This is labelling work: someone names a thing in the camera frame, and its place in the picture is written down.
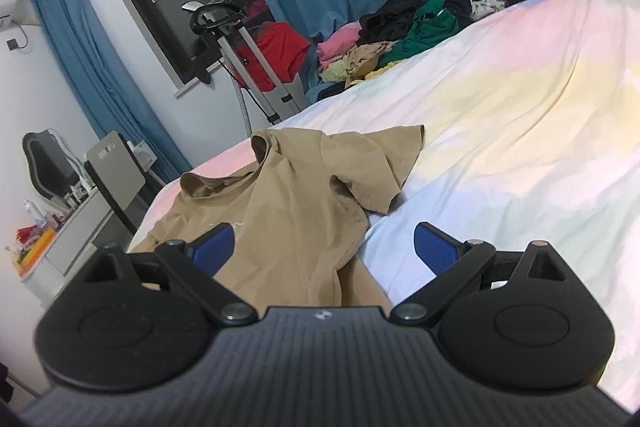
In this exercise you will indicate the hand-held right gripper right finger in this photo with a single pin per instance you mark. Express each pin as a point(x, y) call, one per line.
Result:
point(434, 248)

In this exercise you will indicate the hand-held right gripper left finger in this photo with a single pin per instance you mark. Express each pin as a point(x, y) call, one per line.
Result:
point(216, 243)

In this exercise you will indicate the tan t-shirt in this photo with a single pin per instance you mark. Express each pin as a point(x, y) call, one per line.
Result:
point(290, 217)

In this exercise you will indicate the grey chair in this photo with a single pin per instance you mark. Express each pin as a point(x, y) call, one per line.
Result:
point(115, 167)

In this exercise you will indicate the white desk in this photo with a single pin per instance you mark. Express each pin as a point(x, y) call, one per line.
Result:
point(75, 237)

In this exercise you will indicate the pastel rainbow bed sheet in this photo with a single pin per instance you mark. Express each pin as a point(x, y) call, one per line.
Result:
point(525, 107)

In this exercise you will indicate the garment steamer stand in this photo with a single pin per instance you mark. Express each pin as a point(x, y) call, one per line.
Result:
point(261, 74)

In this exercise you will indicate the yellow garment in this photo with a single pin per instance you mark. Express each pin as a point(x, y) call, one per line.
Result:
point(381, 71)

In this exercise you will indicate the black framed vanity mirror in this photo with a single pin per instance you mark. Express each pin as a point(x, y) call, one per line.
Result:
point(47, 167)

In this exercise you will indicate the red garment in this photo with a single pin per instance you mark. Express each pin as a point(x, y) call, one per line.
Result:
point(275, 47)

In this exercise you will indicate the beige crumpled garment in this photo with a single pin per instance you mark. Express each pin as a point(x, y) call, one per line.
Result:
point(360, 57)

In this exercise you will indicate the green garment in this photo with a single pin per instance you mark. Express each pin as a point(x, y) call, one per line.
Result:
point(425, 32)

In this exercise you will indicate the narrow blue curtain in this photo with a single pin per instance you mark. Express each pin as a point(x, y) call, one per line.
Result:
point(90, 57)

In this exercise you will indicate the black garment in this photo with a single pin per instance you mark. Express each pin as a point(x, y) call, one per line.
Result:
point(385, 19)

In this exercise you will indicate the dark navy garment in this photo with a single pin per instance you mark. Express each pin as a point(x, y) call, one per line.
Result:
point(457, 9)

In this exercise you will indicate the white patterned garment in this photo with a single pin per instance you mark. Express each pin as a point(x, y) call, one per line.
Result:
point(485, 3)

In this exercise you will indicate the wall socket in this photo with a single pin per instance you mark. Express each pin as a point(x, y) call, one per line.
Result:
point(11, 44)

